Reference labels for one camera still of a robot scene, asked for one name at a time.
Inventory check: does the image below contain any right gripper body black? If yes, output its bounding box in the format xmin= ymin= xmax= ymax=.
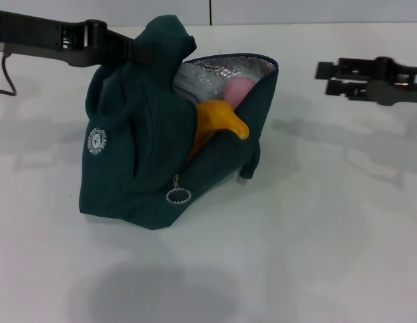
xmin=369 ymin=66 xmax=417 ymax=106

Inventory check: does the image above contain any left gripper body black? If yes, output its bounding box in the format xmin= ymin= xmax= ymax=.
xmin=0 ymin=9 xmax=91 ymax=67

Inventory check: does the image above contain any clear plastic food container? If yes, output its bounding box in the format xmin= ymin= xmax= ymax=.
xmin=174 ymin=63 xmax=229 ymax=104

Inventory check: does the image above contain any pink peach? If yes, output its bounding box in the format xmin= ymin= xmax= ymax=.
xmin=223 ymin=77 xmax=257 ymax=108

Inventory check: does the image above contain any dark teal insulated lunch bag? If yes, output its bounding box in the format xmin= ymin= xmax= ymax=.
xmin=78 ymin=13 xmax=280 ymax=231

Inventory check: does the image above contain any yellow banana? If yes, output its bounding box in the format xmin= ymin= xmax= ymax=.
xmin=186 ymin=100 xmax=251 ymax=162

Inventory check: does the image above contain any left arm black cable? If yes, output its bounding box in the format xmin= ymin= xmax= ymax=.
xmin=0 ymin=50 xmax=18 ymax=98

